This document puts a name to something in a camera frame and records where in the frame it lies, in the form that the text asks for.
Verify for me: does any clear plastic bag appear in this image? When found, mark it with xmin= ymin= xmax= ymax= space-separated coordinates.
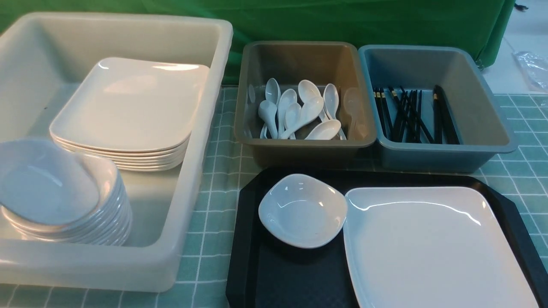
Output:
xmin=512 ymin=51 xmax=548 ymax=93

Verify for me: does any black chopstick bundle centre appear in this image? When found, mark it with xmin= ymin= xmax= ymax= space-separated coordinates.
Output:
xmin=389 ymin=86 xmax=435 ymax=144

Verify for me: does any white spoon far left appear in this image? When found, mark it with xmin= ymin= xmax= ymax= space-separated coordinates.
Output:
xmin=258 ymin=100 xmax=278 ymax=139

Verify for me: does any white ceramic soup spoon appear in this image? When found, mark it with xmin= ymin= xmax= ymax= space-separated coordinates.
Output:
xmin=301 ymin=97 xmax=322 ymax=128

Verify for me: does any white spoon lower centre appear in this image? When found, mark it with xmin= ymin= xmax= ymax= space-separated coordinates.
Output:
xmin=280 ymin=103 xmax=303 ymax=139

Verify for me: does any white spoon upper centre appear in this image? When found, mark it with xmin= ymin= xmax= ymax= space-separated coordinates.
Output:
xmin=298 ymin=80 xmax=330 ymax=122

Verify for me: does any white spoon upper left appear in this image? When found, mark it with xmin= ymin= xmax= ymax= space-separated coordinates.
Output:
xmin=265 ymin=78 xmax=281 ymax=107

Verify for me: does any white spoon front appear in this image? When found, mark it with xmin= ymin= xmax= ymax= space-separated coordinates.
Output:
xmin=305 ymin=119 xmax=341 ymax=140

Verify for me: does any white square bowl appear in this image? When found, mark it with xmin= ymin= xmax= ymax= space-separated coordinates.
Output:
xmin=0 ymin=139 xmax=99 ymax=225
xmin=258 ymin=174 xmax=348 ymax=249

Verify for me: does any grey plastic spoon bin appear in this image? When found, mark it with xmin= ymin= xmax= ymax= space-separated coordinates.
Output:
xmin=234 ymin=41 xmax=377 ymax=169

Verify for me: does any black serving tray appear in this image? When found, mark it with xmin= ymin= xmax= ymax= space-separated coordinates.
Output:
xmin=226 ymin=167 xmax=547 ymax=308

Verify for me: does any white rectangular rice plate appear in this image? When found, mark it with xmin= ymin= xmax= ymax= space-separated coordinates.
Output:
xmin=344 ymin=187 xmax=542 ymax=308

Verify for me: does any black chopstick bundle right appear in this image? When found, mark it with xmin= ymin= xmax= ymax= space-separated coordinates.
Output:
xmin=433 ymin=84 xmax=460 ymax=145

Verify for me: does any green checkered tablecloth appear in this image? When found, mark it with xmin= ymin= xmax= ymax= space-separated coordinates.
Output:
xmin=1 ymin=87 xmax=547 ymax=308

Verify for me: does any white spoon right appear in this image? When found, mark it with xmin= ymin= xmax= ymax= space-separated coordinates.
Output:
xmin=322 ymin=83 xmax=347 ymax=140

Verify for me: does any large white plastic tub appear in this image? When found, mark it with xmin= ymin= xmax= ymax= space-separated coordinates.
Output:
xmin=0 ymin=12 xmax=233 ymax=292

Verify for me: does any green backdrop cloth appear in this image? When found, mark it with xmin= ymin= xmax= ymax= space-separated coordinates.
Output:
xmin=1 ymin=0 xmax=515 ymax=84

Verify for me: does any blue plastic chopstick bin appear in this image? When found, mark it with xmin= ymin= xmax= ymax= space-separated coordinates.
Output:
xmin=358 ymin=45 xmax=518 ymax=173

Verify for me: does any stack of white bowls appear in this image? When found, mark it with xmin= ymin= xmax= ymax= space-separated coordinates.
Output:
xmin=1 ymin=152 xmax=133 ymax=246

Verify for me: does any stack of white plates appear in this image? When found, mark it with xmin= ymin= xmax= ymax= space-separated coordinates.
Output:
xmin=49 ymin=58 xmax=209 ymax=172

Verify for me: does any black chopstick bundle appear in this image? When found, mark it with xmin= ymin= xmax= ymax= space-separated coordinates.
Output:
xmin=433 ymin=84 xmax=460 ymax=145
xmin=389 ymin=86 xmax=435 ymax=144

